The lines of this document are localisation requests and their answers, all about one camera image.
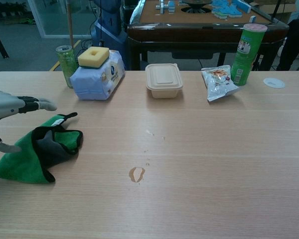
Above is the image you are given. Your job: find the silver snack bag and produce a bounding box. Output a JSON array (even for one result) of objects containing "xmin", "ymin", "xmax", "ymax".
[{"xmin": 201, "ymin": 65, "xmax": 240, "ymax": 103}]

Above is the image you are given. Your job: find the brown liquid spill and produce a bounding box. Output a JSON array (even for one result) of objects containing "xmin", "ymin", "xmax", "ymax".
[{"xmin": 128, "ymin": 166, "xmax": 146, "ymax": 183}]

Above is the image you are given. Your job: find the green drink can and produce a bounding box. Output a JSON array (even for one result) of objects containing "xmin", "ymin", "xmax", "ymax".
[{"xmin": 55, "ymin": 45, "xmax": 78, "ymax": 89}]

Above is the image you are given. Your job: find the blue machine stand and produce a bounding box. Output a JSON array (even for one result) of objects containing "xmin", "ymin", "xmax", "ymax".
[{"xmin": 90, "ymin": 0, "xmax": 127, "ymax": 71}]

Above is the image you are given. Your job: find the green microfiber cloth black trim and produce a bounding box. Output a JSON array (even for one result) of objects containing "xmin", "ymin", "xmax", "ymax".
[{"xmin": 0, "ymin": 112, "xmax": 84, "ymax": 184}]

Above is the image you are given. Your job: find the dark wooden mahjong table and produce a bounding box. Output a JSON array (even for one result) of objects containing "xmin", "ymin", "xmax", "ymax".
[{"xmin": 127, "ymin": 0, "xmax": 290, "ymax": 71}]

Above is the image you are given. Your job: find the black garment on chair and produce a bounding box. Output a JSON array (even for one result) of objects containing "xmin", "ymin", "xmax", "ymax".
[{"xmin": 276, "ymin": 19, "xmax": 299, "ymax": 72}]

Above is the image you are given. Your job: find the blue mahjong tile pile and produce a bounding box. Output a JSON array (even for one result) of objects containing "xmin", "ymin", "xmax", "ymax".
[{"xmin": 211, "ymin": 0, "xmax": 252, "ymax": 19}]

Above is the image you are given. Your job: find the wet wipes pack white blue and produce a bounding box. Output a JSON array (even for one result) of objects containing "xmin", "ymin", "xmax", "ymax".
[{"xmin": 69, "ymin": 49, "xmax": 126, "ymax": 101}]

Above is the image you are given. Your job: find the left robot hand grey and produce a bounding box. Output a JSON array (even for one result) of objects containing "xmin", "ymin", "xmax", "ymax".
[{"xmin": 0, "ymin": 90, "xmax": 58, "ymax": 153}]

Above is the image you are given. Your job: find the black round mahjong table centre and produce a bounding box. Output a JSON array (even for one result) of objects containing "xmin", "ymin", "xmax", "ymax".
[{"xmin": 181, "ymin": 0, "xmax": 213, "ymax": 13}]

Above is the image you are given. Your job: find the yellow green sponge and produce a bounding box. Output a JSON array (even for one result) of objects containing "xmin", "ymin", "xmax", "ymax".
[{"xmin": 77, "ymin": 46, "xmax": 111, "ymax": 70}]

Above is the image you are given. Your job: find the wooden pole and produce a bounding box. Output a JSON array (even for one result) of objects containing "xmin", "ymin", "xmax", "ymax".
[{"xmin": 67, "ymin": 0, "xmax": 74, "ymax": 48}]

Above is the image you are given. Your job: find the green chips tube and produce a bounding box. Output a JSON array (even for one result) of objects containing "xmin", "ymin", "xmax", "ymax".
[{"xmin": 230, "ymin": 23, "xmax": 268, "ymax": 87}]

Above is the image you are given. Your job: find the beige lidded food container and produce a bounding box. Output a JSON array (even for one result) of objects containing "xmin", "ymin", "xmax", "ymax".
[{"xmin": 145, "ymin": 63, "xmax": 184, "ymax": 99}]

